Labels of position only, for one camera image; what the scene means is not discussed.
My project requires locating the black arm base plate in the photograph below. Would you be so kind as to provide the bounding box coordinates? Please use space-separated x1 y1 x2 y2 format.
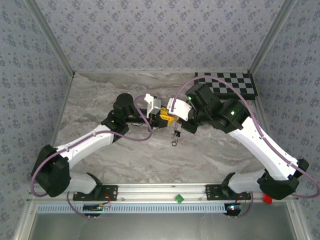
72 184 119 202
204 184 252 201

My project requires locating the small circuit board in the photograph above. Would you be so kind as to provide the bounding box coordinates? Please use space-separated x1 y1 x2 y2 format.
82 203 105 214
224 202 243 216

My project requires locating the aluminium mounting rail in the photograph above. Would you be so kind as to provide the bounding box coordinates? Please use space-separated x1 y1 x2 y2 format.
27 183 300 203

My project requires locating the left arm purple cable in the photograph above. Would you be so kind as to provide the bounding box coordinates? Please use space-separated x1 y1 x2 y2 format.
29 94 153 220

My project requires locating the white slotted cable duct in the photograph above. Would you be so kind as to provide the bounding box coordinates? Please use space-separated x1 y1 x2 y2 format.
36 202 229 214

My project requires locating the aluminium frame post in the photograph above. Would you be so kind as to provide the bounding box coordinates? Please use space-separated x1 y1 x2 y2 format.
249 0 299 74
24 0 76 77

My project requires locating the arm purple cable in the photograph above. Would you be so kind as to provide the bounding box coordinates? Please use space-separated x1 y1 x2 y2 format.
172 76 320 220
29 94 153 220

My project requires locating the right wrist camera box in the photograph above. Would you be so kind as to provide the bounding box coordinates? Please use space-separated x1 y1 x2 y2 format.
166 97 193 121

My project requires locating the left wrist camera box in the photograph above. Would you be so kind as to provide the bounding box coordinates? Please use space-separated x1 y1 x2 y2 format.
143 93 162 118

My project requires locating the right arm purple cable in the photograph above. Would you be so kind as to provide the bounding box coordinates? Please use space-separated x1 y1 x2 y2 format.
172 76 320 220

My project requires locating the black grey checkerboard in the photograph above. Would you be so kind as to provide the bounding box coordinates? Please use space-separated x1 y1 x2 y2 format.
194 72 259 101

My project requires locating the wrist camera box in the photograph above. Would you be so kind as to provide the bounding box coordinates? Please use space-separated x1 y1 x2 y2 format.
166 97 193 121
143 93 162 118

